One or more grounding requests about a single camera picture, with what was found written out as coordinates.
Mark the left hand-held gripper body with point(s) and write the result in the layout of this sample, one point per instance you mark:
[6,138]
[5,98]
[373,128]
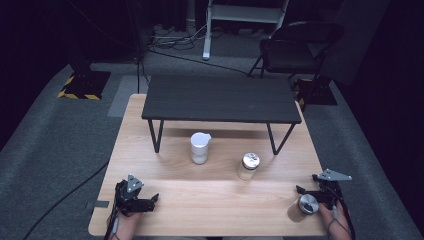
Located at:
[130,197]

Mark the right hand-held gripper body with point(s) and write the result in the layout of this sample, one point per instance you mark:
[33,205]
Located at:
[328,191]

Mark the silver-lidded jar of brown spice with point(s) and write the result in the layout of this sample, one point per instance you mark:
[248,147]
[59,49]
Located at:
[301,209]

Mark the silver-lidded jar of yellow grains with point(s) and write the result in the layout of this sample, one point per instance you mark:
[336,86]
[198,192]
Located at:
[248,166]

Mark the white-lidded jar of white powder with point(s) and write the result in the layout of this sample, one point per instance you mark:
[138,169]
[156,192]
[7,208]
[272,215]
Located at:
[200,147]

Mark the black riser shelf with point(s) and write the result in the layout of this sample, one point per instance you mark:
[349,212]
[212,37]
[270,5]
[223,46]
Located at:
[220,98]

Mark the person's left hand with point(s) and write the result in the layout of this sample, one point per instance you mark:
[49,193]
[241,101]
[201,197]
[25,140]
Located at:
[128,224]

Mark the person's right hand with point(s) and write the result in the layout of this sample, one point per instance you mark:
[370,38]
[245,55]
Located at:
[331,218]

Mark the black tape strip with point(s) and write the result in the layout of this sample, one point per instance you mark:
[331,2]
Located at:
[100,204]

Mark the black folding chair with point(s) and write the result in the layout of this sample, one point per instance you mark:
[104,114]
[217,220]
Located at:
[296,46]

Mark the thin black stand pole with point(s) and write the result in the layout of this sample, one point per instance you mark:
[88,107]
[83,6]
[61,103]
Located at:
[138,50]

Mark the grey panel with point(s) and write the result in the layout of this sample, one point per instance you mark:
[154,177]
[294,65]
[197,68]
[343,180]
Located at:
[361,33]

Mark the white pole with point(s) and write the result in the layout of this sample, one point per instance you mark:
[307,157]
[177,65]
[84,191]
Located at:
[190,13]

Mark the white metal stand frame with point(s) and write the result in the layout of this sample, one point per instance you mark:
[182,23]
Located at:
[245,14]

